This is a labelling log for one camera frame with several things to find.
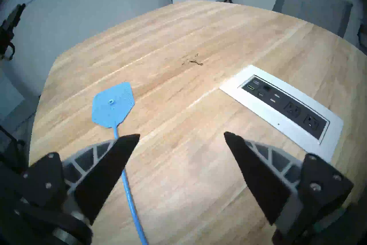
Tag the grey mesh chair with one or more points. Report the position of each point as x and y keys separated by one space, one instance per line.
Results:
x=312 y=6

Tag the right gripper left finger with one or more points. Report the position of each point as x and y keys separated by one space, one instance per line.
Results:
x=100 y=172

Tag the small dark bug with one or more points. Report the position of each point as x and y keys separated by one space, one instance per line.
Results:
x=195 y=62

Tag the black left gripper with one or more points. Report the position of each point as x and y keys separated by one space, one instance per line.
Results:
x=5 y=43

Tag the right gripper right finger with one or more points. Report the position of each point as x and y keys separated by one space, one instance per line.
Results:
x=263 y=184

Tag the blue plastic fly swatter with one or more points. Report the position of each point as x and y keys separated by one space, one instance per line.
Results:
x=113 y=103

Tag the silver table power outlet box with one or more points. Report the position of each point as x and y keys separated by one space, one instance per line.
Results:
x=286 y=103

